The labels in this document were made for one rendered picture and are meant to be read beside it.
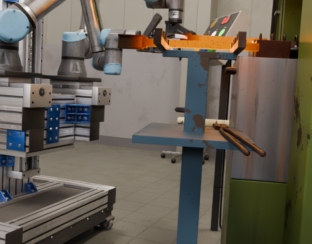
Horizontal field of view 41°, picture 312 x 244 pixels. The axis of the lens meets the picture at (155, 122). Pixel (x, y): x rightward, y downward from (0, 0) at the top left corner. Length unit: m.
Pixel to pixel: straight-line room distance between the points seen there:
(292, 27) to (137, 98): 3.50
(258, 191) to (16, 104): 0.97
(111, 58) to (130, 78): 3.53
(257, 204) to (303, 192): 0.30
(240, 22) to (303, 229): 1.19
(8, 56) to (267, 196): 1.13
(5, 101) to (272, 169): 1.04
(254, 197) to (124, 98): 3.91
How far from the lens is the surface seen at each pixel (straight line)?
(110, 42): 1.76
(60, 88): 2.15
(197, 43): 1.32
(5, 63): 1.74
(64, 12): 5.91
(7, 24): 1.61
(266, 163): 1.56
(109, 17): 5.53
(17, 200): 2.09
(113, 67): 1.76
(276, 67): 1.54
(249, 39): 1.75
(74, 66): 2.14
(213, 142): 1.01
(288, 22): 1.98
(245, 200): 1.58
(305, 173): 1.31
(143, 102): 5.20
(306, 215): 1.34
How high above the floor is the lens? 0.79
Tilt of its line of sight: 5 degrees down
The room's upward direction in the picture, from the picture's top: 3 degrees clockwise
